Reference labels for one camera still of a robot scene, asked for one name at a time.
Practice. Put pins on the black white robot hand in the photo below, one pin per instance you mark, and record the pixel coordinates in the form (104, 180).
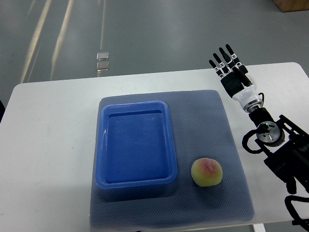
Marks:
(236, 79)

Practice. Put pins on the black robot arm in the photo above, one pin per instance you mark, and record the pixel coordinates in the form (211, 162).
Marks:
(287, 149)

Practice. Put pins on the yellow red peach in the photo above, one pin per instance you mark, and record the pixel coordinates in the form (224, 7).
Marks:
(206, 172)

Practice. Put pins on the upper metal floor plate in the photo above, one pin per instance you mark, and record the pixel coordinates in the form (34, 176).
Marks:
(103, 55)

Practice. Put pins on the metal floor plate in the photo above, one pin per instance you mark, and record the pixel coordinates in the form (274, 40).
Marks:
(103, 55)
(102, 66)

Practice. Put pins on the lower metal floor plate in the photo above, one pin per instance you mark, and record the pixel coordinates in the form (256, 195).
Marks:
(102, 66)

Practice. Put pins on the grey blue mat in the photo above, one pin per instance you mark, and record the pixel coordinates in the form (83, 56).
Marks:
(200, 130)

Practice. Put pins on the brown cardboard box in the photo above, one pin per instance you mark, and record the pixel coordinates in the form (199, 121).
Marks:
(292, 5)

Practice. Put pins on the blue plastic tray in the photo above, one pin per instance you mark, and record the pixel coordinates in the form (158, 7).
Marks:
(135, 146)

